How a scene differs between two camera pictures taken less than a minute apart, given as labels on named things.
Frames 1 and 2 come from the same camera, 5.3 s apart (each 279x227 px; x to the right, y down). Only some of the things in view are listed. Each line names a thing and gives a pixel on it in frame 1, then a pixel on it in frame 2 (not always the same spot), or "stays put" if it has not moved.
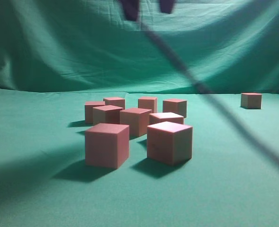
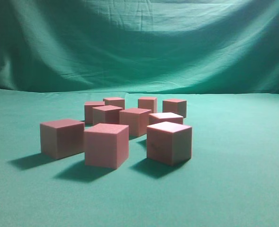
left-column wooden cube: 106,114 stays put
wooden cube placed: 176,106 stays put
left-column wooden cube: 119,102 stays put
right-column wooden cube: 251,100 -> 62,138
